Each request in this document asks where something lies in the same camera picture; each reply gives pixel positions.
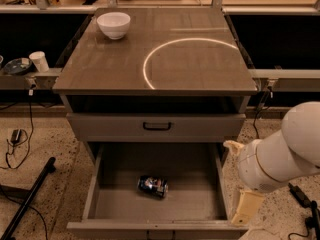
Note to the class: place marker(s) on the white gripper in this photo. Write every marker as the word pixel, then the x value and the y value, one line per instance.
pixel 250 165

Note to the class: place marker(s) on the blue pepsi can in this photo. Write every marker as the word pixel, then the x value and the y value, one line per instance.
pixel 153 185

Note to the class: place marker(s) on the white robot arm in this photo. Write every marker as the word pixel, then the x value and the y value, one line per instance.
pixel 265 165

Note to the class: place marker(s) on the open middle drawer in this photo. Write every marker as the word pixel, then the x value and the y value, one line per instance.
pixel 195 206

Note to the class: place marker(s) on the grey drawer cabinet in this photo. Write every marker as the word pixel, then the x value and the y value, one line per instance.
pixel 182 61

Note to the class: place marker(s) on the closed top drawer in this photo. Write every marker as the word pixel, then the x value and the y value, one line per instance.
pixel 175 128

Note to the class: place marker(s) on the black right power adapter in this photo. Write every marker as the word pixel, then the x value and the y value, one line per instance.
pixel 299 195

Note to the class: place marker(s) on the black power adapter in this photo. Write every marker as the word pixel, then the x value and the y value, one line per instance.
pixel 299 195
pixel 15 137

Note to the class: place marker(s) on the grey right side shelf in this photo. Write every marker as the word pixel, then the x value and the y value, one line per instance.
pixel 286 80

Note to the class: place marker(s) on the grey shelf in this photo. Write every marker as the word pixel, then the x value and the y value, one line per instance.
pixel 32 80
pixel 286 80

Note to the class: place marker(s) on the black tripod leg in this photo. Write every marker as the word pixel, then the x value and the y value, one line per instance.
pixel 27 200

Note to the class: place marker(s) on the white ceramic bowl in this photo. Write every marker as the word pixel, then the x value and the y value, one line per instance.
pixel 114 25

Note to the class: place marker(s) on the grey left side shelf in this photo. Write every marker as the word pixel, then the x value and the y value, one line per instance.
pixel 32 80

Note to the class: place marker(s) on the black left power adapter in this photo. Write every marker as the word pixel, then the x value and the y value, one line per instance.
pixel 15 137

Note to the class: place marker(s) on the white paper cup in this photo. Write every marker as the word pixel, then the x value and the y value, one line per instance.
pixel 39 60

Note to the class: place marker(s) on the dark blue plate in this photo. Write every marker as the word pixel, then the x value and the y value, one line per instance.
pixel 19 66

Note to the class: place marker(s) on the black drawer handle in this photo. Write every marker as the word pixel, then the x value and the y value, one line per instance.
pixel 156 126

